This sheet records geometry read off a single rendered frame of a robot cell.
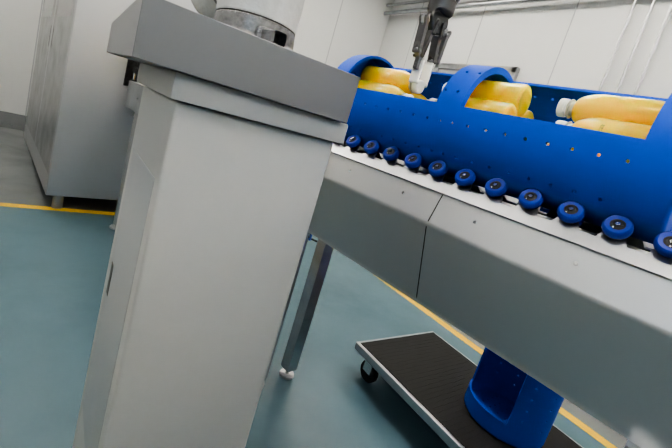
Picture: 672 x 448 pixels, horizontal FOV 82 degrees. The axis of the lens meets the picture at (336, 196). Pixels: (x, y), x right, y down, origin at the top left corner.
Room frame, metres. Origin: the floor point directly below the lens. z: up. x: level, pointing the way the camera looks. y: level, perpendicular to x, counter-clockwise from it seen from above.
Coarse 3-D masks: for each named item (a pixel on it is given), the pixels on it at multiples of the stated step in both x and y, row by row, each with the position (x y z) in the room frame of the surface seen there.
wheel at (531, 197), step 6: (522, 192) 0.78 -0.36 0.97; (528, 192) 0.78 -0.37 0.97; (534, 192) 0.77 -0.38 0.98; (540, 192) 0.77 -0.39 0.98; (522, 198) 0.77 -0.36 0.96; (528, 198) 0.77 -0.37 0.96; (534, 198) 0.76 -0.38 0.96; (540, 198) 0.76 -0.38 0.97; (522, 204) 0.77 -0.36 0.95; (528, 204) 0.76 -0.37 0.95; (534, 204) 0.75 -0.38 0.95; (540, 204) 0.76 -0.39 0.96
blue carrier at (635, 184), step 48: (384, 96) 1.04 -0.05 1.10; (432, 96) 1.25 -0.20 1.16; (576, 96) 0.93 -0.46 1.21; (624, 96) 0.85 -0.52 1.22; (384, 144) 1.08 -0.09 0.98; (432, 144) 0.94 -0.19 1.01; (480, 144) 0.84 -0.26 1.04; (528, 144) 0.77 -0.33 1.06; (576, 144) 0.71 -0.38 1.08; (624, 144) 0.66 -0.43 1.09; (576, 192) 0.72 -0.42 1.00; (624, 192) 0.66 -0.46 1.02
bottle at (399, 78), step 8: (368, 72) 1.25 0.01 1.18; (376, 72) 1.22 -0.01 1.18; (384, 72) 1.20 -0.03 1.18; (392, 72) 1.18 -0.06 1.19; (400, 72) 1.17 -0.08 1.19; (368, 80) 1.24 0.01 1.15; (376, 80) 1.22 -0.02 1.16; (384, 80) 1.19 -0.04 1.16; (392, 80) 1.17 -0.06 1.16; (400, 80) 1.15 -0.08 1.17; (408, 80) 1.15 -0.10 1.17; (408, 88) 1.15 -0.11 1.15
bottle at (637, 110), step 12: (588, 96) 0.82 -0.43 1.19; (600, 96) 0.80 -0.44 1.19; (612, 96) 0.79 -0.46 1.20; (576, 108) 0.82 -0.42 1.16; (588, 108) 0.80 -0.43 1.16; (600, 108) 0.79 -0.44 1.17; (612, 108) 0.78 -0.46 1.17; (624, 108) 0.76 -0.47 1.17; (636, 108) 0.75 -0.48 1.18; (648, 108) 0.74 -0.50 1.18; (660, 108) 0.73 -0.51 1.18; (576, 120) 0.83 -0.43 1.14; (624, 120) 0.76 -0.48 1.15; (636, 120) 0.74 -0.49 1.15; (648, 120) 0.73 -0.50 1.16
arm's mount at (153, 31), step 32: (160, 0) 0.51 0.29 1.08; (128, 32) 0.56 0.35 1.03; (160, 32) 0.52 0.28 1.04; (192, 32) 0.54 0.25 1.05; (224, 32) 0.57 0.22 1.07; (160, 64) 0.52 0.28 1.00; (192, 64) 0.55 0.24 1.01; (224, 64) 0.57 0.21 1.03; (256, 64) 0.60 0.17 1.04; (288, 64) 0.64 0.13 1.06; (320, 64) 0.67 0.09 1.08; (288, 96) 0.64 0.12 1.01; (320, 96) 0.68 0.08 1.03; (352, 96) 0.72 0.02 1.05
